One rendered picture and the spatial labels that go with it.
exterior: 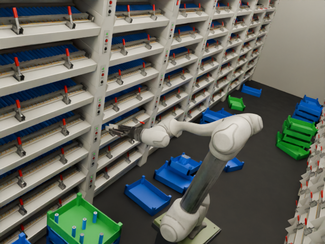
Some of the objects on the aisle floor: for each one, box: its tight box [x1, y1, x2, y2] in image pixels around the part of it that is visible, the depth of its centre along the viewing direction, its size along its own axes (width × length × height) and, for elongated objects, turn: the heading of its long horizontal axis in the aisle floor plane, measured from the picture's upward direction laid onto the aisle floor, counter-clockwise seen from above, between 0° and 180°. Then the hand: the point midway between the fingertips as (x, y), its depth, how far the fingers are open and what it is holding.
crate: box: [168, 153, 202, 176], centre depth 268 cm, size 30×20×8 cm
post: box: [71, 0, 117, 205], centre depth 176 cm, size 20×9×169 cm, turn 39°
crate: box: [124, 175, 172, 216], centre depth 230 cm, size 30×20×8 cm
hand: (111, 127), depth 197 cm, fingers open, 3 cm apart
